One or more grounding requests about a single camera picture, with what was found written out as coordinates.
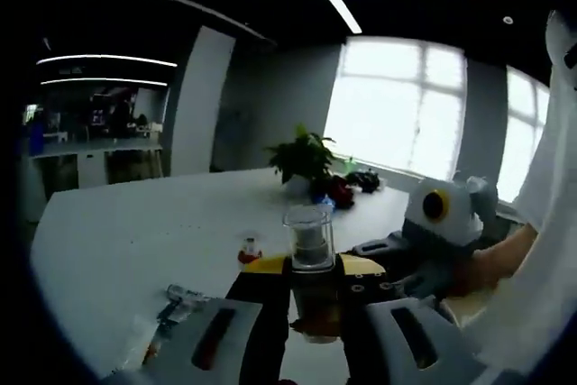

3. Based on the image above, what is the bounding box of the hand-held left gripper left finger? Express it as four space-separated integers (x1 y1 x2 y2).
101 254 292 385

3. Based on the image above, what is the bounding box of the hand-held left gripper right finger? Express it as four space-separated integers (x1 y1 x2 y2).
335 252 490 385

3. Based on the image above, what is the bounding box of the red banded white skincare bottle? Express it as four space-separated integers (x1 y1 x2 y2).
237 236 263 265

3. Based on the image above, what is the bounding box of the clear blue-label packet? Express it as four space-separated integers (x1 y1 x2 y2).
166 284 213 314

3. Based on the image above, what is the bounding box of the white skincare bottle clear cap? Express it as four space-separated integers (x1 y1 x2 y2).
282 204 346 344

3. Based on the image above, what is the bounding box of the person's right hand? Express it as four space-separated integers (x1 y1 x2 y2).
453 244 506 298

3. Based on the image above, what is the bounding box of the black bundle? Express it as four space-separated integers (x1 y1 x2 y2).
344 170 382 195

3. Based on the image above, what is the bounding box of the person's white shirt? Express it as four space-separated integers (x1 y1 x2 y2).
468 10 577 385

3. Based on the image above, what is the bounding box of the large bright window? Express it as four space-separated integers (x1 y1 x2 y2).
498 64 552 204
324 40 468 179

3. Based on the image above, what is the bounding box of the potted green plant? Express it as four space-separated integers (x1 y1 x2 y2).
264 123 337 199

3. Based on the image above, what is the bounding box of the long white office counter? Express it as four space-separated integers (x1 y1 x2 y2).
26 139 164 192

